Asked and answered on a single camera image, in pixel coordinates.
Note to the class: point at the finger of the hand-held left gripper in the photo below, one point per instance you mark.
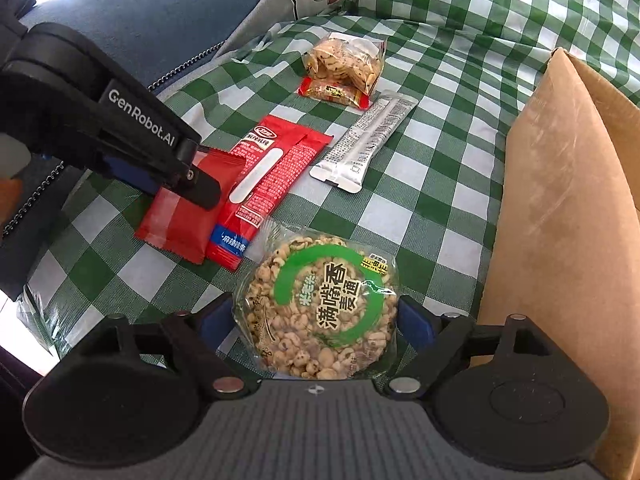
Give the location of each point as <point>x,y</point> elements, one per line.
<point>200,190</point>

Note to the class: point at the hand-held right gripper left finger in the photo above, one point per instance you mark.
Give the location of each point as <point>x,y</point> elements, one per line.
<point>220,320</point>

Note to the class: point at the silver snack packet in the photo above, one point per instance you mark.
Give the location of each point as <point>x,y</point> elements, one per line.
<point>365,140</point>

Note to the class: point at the brown cardboard box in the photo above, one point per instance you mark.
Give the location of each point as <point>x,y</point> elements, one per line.
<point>560,210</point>

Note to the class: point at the green checked cloth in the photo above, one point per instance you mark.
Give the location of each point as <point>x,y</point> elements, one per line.
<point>425,210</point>

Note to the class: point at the clear bag of crackers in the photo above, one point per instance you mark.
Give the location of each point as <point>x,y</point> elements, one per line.
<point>345,62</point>

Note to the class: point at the red square snack packet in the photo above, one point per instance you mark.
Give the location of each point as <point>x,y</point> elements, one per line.
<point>175,230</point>

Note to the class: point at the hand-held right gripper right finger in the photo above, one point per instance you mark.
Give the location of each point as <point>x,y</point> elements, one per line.
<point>415,320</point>

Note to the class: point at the long red snack packet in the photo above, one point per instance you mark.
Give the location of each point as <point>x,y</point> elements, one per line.
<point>280,170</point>

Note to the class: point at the small red yellow snack bar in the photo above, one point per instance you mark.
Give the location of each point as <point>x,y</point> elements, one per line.
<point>325,92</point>

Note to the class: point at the round puffed grain packet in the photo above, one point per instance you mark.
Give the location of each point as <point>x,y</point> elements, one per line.
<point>320,300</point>

